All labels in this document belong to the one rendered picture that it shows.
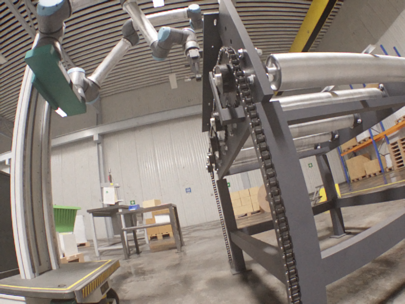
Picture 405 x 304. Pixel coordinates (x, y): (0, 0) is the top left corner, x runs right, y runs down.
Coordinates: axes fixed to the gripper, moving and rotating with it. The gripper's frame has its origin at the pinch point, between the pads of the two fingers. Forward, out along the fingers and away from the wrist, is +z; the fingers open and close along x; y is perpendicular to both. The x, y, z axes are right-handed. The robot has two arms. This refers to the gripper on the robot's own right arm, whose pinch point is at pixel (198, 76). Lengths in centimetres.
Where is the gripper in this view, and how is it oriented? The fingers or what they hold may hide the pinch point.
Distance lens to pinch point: 112.8
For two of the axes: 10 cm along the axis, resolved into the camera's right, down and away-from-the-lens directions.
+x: 0.1, -2.8, -9.6
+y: -9.8, 1.9, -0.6
